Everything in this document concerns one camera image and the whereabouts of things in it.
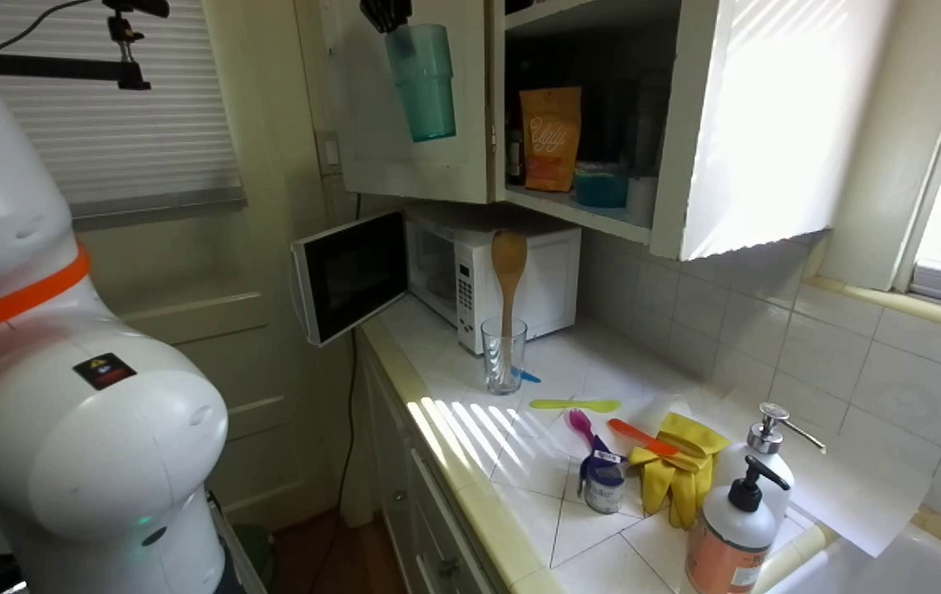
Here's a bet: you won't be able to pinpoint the translucent blue plastic cup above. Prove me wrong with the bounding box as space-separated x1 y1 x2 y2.
380 20 460 146

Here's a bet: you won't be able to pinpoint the plain white cabinet door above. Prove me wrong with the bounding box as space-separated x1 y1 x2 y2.
322 0 491 208

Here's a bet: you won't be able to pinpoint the white base cabinet drawers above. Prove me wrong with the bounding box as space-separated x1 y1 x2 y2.
354 334 514 594

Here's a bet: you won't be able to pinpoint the orange food packet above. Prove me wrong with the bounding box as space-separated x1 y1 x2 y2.
520 81 586 197

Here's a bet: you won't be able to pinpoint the grey window blind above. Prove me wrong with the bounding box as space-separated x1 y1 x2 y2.
0 0 247 230

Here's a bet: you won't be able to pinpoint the microwave door with dark window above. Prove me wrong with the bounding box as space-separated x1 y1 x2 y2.
289 204 412 349

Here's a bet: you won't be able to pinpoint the blue bowl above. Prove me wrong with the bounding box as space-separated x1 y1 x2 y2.
573 157 634 212

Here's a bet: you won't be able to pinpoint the wooden spoon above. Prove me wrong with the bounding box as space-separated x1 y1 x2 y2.
490 229 533 373

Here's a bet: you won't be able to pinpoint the white microwave oven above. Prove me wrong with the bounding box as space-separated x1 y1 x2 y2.
399 212 586 359

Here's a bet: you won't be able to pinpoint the clear drinking glass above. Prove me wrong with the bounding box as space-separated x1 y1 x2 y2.
476 317 533 398

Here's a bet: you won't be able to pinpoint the white panelled room door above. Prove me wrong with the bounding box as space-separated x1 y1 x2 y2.
76 0 357 538

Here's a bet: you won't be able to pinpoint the yellow-green plastic spoon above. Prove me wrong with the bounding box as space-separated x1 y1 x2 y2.
525 392 624 420

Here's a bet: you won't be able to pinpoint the pink plastic spoon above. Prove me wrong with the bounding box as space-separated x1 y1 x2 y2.
565 407 619 462

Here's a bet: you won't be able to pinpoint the orange plastic utensil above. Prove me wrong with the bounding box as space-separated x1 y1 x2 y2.
603 416 706 470

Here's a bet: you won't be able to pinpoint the small jar with blue lid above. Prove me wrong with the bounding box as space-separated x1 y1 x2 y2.
576 449 631 518

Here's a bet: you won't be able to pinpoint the yellow rubber gloves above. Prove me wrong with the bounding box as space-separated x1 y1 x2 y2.
624 408 734 531

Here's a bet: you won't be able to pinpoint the white soap bottle silver pump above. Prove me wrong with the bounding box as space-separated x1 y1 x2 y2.
740 398 829 491

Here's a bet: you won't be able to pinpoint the peach soap bottle black pump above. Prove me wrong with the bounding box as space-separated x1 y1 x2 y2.
683 451 797 594

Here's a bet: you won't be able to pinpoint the white paper sheet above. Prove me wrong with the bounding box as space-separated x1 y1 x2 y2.
533 359 931 560

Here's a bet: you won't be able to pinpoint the white sink basin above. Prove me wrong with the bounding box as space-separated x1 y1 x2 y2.
787 521 941 594

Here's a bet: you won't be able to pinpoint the white wall switch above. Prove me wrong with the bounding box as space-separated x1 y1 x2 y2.
314 130 344 179

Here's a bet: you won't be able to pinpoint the white wall cabinet with shelves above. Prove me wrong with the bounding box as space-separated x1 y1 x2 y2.
486 0 712 265

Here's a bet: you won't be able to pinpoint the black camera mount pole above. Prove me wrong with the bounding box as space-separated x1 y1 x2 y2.
0 0 175 94

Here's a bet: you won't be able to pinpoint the black power cord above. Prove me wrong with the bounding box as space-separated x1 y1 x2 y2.
333 327 371 524

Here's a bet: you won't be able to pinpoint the orange strap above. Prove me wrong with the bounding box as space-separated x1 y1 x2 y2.
0 244 96 362

